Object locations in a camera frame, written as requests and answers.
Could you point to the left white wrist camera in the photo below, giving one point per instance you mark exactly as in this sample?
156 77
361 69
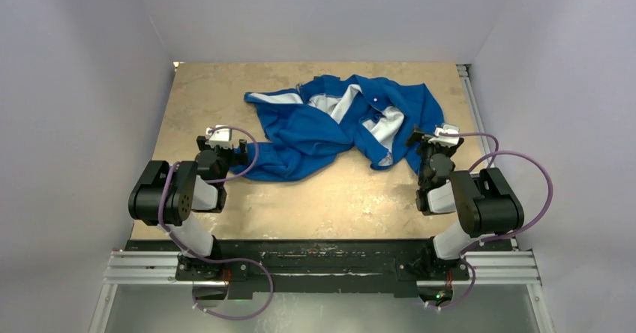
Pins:
220 136

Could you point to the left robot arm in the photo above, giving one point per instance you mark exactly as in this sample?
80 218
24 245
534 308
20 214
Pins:
167 197

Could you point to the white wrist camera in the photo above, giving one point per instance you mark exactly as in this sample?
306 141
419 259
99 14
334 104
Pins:
446 135
220 136

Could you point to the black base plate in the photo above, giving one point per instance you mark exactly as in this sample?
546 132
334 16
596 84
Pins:
367 266

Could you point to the aluminium frame rail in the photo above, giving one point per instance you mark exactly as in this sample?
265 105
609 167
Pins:
158 268

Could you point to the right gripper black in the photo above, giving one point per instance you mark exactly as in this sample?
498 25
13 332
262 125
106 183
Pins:
424 139

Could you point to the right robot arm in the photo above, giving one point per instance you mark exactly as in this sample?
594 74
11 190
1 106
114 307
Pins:
485 204

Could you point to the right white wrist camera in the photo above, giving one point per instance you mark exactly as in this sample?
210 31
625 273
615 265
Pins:
446 135

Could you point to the blue zip jacket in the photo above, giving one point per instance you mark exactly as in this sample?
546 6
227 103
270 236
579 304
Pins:
308 126

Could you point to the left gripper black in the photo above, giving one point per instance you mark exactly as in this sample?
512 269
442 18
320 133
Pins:
236 158

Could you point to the right side aluminium rail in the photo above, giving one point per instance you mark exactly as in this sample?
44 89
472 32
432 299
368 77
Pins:
463 72

